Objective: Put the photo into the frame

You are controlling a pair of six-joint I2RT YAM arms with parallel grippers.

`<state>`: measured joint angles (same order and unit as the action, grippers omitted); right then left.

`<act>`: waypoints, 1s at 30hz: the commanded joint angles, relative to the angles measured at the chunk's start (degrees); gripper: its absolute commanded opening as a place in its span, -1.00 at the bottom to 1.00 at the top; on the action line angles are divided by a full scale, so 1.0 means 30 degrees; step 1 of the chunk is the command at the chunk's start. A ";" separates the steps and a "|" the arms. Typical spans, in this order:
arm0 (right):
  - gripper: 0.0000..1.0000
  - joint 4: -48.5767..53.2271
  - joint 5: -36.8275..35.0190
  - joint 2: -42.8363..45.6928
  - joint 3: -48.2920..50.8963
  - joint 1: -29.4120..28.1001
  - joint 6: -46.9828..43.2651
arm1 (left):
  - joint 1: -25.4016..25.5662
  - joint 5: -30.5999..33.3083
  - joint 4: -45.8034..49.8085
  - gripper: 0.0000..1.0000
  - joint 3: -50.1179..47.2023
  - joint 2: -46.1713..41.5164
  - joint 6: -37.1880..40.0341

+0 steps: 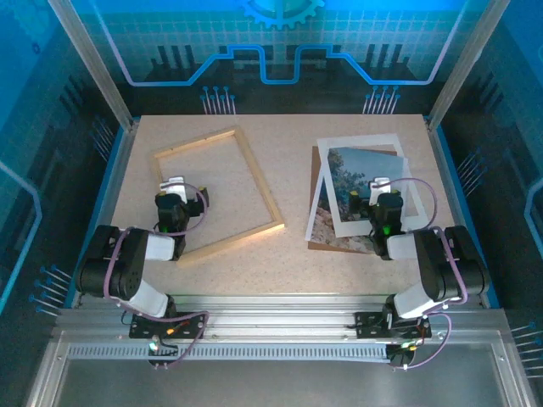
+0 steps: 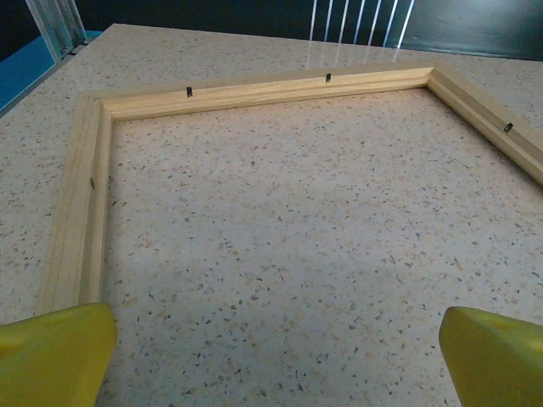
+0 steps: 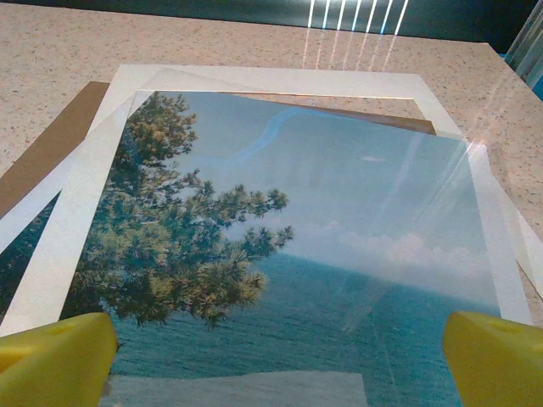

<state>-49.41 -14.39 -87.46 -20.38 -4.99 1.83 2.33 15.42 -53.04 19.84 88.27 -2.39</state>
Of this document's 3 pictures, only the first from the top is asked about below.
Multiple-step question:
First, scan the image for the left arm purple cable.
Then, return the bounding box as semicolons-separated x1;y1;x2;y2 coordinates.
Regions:
103;182;212;371

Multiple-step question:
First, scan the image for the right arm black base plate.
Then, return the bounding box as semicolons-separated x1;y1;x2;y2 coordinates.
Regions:
354;311;434;340

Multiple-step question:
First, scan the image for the black round connector puck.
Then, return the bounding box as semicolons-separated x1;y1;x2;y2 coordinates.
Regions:
386;342;421;371

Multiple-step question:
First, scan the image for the landscape photo print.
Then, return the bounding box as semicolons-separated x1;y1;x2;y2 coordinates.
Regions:
304;146;411;255

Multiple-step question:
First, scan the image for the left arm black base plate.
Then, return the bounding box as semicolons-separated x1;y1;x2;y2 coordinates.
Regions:
128;311;210;340

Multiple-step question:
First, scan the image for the aluminium corner post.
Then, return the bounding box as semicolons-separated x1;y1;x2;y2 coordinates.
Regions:
47;0;136;131
426;0;512;131

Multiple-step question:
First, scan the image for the steel bottom plate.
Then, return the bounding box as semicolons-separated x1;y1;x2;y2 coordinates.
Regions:
27;338;538;407

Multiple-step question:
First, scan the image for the grey slotted cable duct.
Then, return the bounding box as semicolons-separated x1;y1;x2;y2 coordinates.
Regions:
65;343;394;362

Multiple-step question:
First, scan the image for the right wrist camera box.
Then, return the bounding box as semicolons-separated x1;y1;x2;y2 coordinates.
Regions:
367;176;391;205

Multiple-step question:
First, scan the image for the light wooden picture frame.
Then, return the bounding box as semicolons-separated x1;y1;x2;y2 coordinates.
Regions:
150;125;287;267

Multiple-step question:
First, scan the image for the brown backing board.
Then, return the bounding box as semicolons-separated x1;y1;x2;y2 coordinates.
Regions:
305;145;402;255

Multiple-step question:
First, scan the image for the black connector bracket green light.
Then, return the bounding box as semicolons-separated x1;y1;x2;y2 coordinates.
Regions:
146;333;180;371

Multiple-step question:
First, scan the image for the long aluminium mounting rail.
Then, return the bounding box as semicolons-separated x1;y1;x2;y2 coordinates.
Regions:
53;295;512;340

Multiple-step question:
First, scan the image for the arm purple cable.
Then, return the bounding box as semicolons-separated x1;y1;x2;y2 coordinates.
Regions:
103;182;212;371
372;177;470;371

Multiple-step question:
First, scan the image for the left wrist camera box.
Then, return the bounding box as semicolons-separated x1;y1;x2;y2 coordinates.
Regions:
158;176;188;204

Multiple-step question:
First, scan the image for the white mat board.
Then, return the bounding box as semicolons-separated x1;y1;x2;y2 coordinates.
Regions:
316;133;428;237

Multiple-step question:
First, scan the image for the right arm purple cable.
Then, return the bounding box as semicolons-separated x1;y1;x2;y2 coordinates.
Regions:
372;177;470;371

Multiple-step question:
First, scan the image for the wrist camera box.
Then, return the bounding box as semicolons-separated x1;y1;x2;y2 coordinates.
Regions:
158;176;188;204
367;176;391;205

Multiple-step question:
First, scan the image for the aluminium table side rail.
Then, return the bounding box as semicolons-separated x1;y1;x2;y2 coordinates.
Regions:
426;118;501;309
70;120;139;309

